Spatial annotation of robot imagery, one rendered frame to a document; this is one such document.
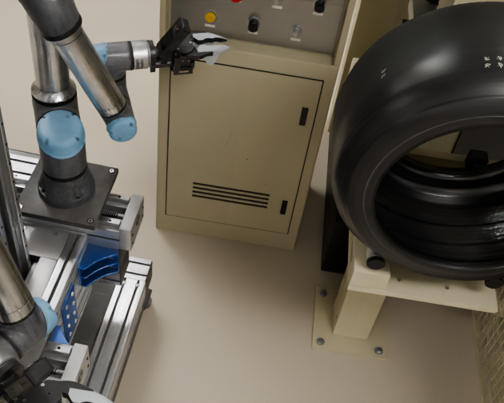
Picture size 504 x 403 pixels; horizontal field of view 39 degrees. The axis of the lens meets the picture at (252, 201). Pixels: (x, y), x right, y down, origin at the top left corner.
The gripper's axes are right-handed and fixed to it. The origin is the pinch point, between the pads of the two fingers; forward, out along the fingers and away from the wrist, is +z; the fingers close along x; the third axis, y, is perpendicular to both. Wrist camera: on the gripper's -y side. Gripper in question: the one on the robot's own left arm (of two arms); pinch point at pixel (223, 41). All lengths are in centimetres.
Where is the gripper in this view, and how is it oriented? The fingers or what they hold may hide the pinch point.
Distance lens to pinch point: 195.6
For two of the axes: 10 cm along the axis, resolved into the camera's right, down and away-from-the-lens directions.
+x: 2.6, 8.2, -5.1
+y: -1.5, 5.6, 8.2
